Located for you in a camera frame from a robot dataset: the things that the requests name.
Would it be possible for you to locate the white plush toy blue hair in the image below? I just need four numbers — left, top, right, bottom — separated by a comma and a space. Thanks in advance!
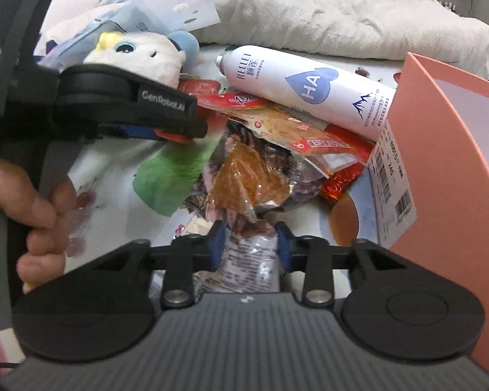
81, 30, 200, 90

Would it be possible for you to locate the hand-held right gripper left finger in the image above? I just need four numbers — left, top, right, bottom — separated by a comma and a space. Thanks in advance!
87, 220, 226, 309

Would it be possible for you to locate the grey blanket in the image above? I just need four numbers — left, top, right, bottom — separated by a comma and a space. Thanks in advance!
191, 0, 489, 82

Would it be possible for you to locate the person's left hand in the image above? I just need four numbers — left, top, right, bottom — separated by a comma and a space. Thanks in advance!
0, 156, 79, 295

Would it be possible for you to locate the fruit printed sheet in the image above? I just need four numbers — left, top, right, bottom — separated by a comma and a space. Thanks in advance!
37, 45, 400, 294

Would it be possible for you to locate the white spray can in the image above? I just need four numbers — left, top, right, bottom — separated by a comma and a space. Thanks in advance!
215, 45, 397, 142

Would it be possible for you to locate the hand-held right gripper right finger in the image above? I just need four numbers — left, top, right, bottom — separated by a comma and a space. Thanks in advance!
274, 221, 409, 309

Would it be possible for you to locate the red foil snack packet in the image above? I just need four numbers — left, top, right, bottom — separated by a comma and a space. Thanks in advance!
318, 166, 369, 201

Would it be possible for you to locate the purple clear snack packet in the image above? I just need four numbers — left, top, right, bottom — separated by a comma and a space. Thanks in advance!
179, 120, 322, 294

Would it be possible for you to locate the red snack packet clear window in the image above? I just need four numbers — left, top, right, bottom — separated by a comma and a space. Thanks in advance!
228, 104, 376, 172

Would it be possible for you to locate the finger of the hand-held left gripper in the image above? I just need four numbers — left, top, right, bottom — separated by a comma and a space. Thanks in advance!
100, 108, 209, 143

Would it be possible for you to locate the pink cardboard box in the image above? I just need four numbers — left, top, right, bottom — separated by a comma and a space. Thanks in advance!
369, 52, 489, 391

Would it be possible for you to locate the small flat red snack packet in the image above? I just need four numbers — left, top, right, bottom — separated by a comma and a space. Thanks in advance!
196, 92, 270, 111

